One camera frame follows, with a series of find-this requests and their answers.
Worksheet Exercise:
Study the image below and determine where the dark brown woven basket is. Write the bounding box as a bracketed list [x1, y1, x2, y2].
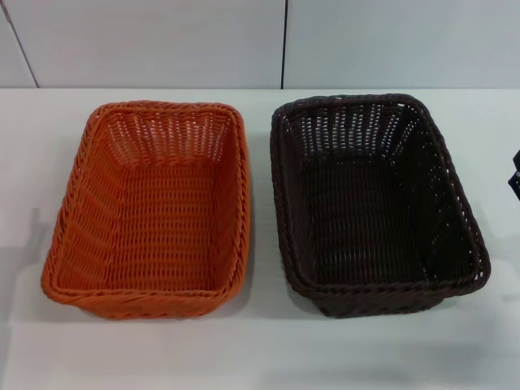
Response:
[269, 92, 492, 320]

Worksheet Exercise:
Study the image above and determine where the orange woven basket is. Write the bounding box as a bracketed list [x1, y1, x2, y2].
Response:
[39, 101, 252, 319]

